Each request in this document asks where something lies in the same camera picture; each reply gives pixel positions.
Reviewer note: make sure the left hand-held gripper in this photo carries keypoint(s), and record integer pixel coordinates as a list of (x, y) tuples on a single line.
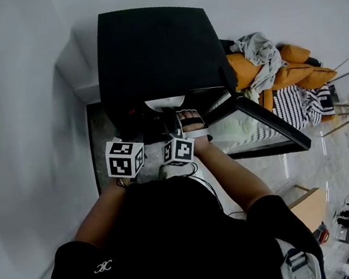
[(121, 158)]

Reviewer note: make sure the person's black shirt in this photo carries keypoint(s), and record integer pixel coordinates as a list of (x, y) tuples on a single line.
[(176, 247)]

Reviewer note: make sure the red box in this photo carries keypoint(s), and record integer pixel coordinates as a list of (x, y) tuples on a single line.
[(321, 234)]

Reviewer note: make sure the black microwave oven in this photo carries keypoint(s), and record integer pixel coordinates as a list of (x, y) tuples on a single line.
[(156, 48)]

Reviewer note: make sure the thin metal rod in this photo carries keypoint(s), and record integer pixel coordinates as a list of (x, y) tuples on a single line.
[(344, 61)]

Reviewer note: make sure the person's left forearm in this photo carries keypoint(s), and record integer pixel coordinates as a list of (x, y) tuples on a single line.
[(101, 215)]

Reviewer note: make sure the person's right forearm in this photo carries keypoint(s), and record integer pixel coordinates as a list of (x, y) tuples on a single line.
[(227, 173)]

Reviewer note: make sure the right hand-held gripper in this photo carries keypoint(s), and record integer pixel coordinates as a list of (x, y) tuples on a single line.
[(179, 151)]

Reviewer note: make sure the white plate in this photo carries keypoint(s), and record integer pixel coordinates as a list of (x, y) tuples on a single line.
[(154, 105)]

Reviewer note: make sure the person's right hand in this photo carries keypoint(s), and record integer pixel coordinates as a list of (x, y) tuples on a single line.
[(188, 114)]

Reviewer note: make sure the light wooden table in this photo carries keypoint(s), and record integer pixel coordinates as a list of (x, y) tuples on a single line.
[(311, 210)]

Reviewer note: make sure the black and white striped blanket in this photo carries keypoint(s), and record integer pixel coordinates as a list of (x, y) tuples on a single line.
[(291, 104)]

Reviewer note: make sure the crumpled grey cloth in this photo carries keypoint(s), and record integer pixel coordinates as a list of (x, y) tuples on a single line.
[(262, 57)]

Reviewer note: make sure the orange cushion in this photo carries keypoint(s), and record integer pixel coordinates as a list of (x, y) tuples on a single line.
[(293, 75), (322, 77), (295, 52), (243, 69)]

